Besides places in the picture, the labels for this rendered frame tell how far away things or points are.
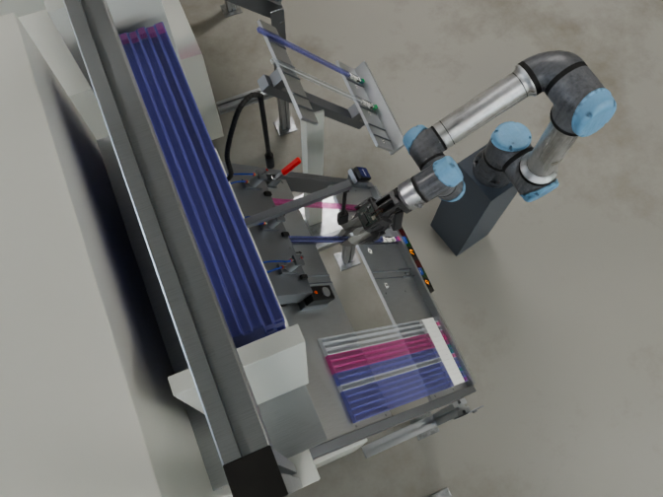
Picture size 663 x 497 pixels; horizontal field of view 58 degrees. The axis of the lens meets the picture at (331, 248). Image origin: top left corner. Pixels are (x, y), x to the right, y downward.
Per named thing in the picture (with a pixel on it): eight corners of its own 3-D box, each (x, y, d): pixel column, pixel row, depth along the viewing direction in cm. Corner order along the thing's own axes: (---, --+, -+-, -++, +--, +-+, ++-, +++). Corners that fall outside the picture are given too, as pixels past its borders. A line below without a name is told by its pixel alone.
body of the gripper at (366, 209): (350, 207, 154) (390, 182, 150) (364, 213, 162) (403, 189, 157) (363, 233, 152) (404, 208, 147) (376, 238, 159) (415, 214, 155)
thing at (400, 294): (363, 193, 189) (370, 187, 187) (461, 390, 168) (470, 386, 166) (324, 188, 175) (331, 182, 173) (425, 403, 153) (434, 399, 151)
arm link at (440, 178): (469, 182, 151) (460, 177, 143) (431, 205, 155) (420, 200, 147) (454, 157, 153) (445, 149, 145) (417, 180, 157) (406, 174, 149)
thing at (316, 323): (274, 189, 162) (286, 178, 159) (377, 423, 141) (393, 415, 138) (171, 179, 137) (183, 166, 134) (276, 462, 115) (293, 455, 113)
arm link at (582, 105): (528, 160, 200) (593, 53, 149) (553, 196, 196) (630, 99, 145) (497, 175, 198) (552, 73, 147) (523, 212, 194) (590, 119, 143)
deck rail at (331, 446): (456, 392, 170) (473, 385, 167) (459, 399, 170) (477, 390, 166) (276, 463, 116) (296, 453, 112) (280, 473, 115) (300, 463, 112)
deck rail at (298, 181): (357, 192, 192) (371, 181, 189) (360, 198, 192) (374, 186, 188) (168, 173, 138) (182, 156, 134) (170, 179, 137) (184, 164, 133)
